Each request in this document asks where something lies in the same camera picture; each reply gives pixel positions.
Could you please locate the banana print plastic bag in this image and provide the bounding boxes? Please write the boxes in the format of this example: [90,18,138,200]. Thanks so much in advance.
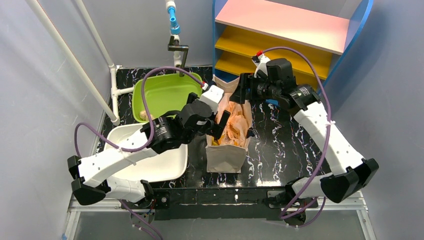
[211,93,253,148]

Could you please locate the beige canvas tote bag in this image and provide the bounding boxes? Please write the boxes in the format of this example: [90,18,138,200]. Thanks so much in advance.
[205,75,253,174]

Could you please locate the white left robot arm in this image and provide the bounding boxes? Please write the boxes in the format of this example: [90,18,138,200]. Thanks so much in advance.
[67,85,230,206]

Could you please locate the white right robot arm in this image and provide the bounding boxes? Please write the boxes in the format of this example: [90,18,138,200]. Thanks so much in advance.
[230,55,379,203]

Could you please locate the green plastic basin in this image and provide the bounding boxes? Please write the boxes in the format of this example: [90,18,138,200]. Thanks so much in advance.
[131,73,203,123]

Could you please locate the white plastic basin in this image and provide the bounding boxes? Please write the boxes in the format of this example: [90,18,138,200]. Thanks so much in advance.
[107,123,188,183]

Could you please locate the beige toy mushroom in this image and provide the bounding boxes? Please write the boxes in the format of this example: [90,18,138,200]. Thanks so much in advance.
[138,110,155,122]

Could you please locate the white pipe faucet stand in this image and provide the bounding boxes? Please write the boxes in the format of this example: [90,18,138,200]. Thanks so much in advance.
[165,0,189,69]

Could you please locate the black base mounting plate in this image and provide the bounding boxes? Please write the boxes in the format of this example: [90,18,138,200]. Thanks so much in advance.
[120,186,319,222]

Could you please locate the colourful wooden shelf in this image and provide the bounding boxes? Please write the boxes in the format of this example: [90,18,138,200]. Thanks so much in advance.
[212,0,373,88]

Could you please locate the white diagonal pole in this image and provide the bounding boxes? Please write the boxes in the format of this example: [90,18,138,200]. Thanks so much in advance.
[25,0,120,126]

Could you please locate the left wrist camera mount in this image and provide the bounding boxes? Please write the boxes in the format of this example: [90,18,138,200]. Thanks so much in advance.
[199,83,225,115]

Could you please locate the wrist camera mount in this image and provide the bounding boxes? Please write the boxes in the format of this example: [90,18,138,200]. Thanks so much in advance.
[199,83,225,115]
[251,51,270,80]

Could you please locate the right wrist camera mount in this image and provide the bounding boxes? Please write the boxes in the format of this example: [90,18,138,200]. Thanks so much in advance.
[251,51,270,80]

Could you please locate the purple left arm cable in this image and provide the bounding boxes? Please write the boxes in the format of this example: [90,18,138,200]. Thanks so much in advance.
[73,66,210,240]

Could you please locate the aluminium frame rail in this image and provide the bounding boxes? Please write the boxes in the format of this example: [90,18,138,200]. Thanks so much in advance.
[71,189,376,240]

